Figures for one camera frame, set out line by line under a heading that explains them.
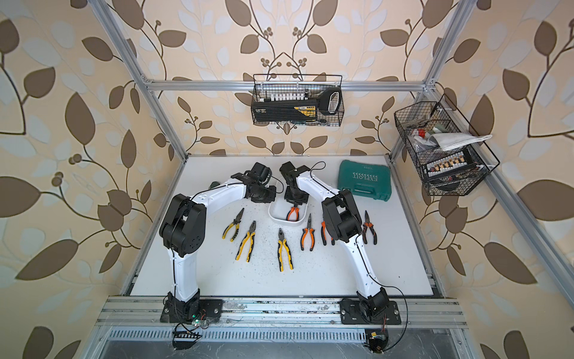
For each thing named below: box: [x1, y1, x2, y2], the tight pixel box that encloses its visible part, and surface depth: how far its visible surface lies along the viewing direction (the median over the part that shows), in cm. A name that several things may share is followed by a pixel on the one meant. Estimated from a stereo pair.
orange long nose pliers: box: [300, 213, 315, 252], surface depth 93 cm
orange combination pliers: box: [320, 220, 335, 247], surface depth 93 cm
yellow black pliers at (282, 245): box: [277, 227, 294, 273], surface depth 89 cm
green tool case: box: [337, 159, 392, 202], surface depth 107 cm
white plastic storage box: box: [267, 197, 308, 226], surface depth 98 cm
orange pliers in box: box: [286, 206, 300, 222], surface depth 101 cm
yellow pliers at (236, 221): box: [221, 207, 245, 243], surface depth 98 cm
